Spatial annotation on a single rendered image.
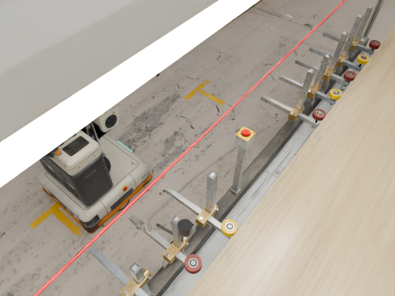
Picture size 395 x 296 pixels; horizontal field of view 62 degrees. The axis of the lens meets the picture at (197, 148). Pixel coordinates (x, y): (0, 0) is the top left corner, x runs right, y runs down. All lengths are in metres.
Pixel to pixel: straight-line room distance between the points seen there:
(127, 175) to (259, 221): 1.26
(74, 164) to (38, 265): 0.95
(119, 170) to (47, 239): 0.75
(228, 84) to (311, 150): 1.91
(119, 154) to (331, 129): 1.61
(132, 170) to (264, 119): 1.47
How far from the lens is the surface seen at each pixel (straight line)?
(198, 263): 1.58
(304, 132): 2.50
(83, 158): 2.13
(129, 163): 2.67
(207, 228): 1.87
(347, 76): 2.61
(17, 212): 3.06
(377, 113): 2.41
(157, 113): 3.40
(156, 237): 1.68
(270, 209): 1.73
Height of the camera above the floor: 2.39
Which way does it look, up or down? 51 degrees down
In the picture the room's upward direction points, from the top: straight up
